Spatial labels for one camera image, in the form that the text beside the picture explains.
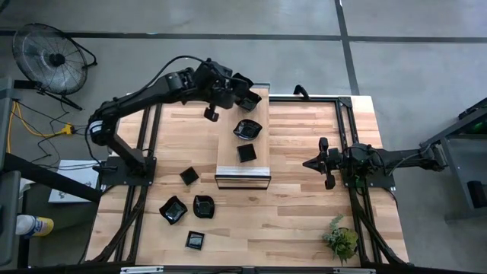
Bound grey neighbouring workstation frame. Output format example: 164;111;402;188
419;97;487;221

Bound black metal beam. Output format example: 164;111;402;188
0;151;103;204

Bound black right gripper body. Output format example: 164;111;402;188
318;136;345;191

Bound grey equipment cabinet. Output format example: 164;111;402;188
0;75;14;168

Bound wooden shelf with black frame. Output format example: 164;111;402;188
214;81;272;190

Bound black rounded square mini plate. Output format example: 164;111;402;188
192;194;216;220
235;89;263;113

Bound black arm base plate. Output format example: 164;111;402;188
340;158;396;190
99;155;158;187

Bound small green potted plant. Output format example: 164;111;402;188
322;215;359;266

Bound white cardboard box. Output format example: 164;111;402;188
48;159;100;205

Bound silver metal bracket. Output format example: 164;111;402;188
119;266;164;274
333;267;377;274

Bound white yellow wipes canister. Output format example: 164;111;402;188
14;214;56;238

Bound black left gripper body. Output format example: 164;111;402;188
203;74;253;123

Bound yellow extension cord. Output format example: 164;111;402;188
5;100;76;154

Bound black floor fan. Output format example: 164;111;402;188
11;22;99;112

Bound black box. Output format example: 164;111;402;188
466;180;487;209

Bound black power cable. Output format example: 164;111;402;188
14;99;122;168

